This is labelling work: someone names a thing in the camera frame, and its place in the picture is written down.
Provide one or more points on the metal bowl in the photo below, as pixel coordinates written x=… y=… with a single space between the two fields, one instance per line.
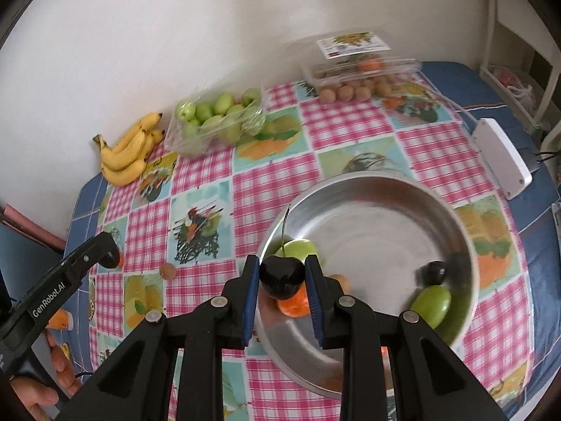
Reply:
x=377 y=237

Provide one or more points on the small brown kiwi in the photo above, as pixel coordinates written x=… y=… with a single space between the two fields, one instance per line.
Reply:
x=168 y=270

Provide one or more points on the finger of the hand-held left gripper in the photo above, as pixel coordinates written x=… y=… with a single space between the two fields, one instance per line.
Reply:
x=94 y=248

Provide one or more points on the pink chequered tablecloth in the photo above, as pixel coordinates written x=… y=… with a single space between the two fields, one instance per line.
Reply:
x=263 y=184

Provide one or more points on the green mango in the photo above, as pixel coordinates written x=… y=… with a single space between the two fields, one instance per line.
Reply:
x=431 y=305

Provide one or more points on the white plastic device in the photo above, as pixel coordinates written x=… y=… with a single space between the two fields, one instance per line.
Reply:
x=499 y=158

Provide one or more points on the yellow banana bunch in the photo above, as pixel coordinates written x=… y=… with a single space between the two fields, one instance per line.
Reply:
x=127 y=158

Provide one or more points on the dark cherry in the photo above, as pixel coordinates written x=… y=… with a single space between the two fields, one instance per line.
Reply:
x=280 y=276

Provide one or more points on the dark plum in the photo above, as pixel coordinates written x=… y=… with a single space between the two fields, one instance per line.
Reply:
x=431 y=272

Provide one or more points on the person's left hand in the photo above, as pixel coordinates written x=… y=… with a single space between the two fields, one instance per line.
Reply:
x=63 y=368

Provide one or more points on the green apple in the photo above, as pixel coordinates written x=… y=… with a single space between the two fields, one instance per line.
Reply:
x=302 y=249

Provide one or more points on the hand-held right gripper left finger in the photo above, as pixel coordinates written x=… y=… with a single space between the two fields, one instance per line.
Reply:
x=250 y=298

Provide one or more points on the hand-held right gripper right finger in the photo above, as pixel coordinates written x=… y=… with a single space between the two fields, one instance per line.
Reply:
x=315 y=302

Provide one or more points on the clear box of brown longans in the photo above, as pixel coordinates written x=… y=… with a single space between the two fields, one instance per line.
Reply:
x=359 y=74

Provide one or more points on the small orange tangerine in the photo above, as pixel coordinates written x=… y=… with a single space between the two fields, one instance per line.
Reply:
x=339 y=281
x=293 y=308

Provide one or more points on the white shelf unit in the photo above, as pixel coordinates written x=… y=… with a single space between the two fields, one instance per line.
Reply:
x=497 y=30

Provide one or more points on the pink padded bar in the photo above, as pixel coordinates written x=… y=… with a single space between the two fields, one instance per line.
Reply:
x=30 y=230

